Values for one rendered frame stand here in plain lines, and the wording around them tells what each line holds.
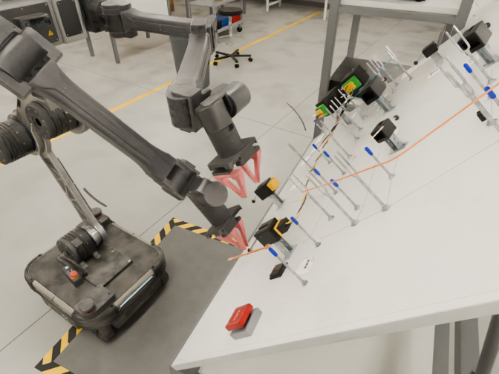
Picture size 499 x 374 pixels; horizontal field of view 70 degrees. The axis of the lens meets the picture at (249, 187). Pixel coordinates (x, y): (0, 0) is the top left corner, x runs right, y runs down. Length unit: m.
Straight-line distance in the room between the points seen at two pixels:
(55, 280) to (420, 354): 1.69
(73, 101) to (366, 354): 0.93
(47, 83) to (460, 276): 0.71
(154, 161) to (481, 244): 0.61
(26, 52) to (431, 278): 0.72
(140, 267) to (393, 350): 1.34
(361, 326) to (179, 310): 1.65
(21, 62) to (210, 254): 1.78
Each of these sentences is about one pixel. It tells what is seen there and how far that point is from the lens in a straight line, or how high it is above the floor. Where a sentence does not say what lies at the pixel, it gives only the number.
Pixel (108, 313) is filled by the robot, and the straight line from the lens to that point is 1.90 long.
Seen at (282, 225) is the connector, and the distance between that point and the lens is 0.78.
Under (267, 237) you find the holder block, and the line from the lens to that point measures 0.82.
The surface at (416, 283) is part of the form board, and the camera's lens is 0.51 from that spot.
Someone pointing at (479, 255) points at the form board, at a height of 1.43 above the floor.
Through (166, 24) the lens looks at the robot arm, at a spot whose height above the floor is 1.46.
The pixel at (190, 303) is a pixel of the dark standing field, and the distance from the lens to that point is 2.12.
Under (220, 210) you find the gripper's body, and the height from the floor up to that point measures 1.17.
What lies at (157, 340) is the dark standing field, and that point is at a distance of 2.03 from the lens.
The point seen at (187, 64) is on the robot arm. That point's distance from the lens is 0.87.
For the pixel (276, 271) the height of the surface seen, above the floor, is 1.11.
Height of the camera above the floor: 1.74
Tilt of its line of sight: 38 degrees down
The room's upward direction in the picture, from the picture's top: straight up
